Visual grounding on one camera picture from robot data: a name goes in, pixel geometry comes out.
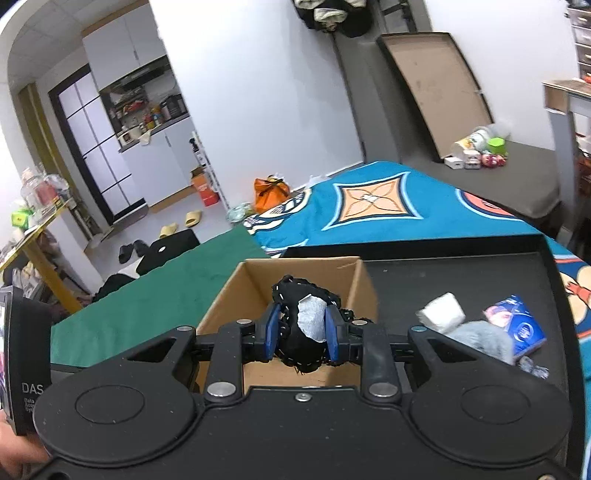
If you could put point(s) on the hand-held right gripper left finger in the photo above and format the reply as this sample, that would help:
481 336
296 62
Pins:
272 330

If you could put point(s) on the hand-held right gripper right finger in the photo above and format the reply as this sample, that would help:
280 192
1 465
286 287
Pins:
333 334

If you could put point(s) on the black knitted pouch white label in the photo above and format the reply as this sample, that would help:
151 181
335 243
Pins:
291 339

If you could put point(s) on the brown cardboard box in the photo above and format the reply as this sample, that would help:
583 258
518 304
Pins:
221 300

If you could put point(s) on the black tray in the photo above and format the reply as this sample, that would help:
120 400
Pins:
415 286

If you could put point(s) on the person's left hand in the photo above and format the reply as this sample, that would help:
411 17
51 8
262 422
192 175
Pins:
16 450

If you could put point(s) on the yellow table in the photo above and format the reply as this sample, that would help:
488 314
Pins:
46 272

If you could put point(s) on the white crumpled packet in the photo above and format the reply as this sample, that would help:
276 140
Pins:
441 314

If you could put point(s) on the black garment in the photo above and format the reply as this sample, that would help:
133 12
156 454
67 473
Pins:
115 286

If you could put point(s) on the green blanket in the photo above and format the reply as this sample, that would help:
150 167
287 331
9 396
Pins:
161 295

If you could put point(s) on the clear plastic bag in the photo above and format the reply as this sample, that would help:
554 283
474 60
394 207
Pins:
238 213

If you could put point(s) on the black bag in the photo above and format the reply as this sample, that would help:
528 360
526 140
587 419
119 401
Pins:
171 251

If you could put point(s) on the green box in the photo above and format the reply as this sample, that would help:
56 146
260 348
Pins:
21 218

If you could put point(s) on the orange bag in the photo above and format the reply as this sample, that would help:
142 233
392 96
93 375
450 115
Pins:
270 194

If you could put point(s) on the black slipper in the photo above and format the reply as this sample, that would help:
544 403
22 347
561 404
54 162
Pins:
125 254
141 248

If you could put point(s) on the grey fluffy cloth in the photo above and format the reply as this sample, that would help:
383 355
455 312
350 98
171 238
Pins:
485 339

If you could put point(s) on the orange cardboard box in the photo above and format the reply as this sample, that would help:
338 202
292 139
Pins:
205 189

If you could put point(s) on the glass jar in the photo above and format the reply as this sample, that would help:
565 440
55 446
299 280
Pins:
33 189
56 187

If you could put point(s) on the blue tissue packet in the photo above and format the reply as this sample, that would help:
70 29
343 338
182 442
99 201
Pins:
521 330

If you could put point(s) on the small grey patterned cloth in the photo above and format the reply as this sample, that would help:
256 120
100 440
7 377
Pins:
533 367

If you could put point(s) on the white kitchen cabinet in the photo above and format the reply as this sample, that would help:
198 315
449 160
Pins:
157 161

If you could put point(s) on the small white box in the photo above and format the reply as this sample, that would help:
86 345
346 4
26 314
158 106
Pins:
453 163

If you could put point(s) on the black-framed glass door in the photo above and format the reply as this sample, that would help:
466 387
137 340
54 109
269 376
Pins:
92 138

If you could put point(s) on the red toy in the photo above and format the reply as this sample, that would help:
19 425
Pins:
491 160

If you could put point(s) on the white yellow snack can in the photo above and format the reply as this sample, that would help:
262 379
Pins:
471 141

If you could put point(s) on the white kitchen appliance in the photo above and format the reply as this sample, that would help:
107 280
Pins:
128 135

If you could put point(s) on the black kitchen appliance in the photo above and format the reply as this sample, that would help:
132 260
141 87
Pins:
174 106

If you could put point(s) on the green cup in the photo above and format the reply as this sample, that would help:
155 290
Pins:
497 146

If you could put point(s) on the black-framed brown board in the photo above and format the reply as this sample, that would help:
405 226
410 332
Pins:
434 92

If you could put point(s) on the orange basket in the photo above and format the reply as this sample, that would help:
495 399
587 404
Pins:
584 168

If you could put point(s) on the white desk grey legs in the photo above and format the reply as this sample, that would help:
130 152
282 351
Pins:
565 120

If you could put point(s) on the hanging dark clothes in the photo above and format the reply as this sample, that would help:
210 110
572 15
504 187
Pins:
332 16

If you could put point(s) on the plastic drawer unit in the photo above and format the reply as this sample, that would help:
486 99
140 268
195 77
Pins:
581 32

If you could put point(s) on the white wall cupboard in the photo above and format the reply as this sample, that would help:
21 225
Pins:
120 50

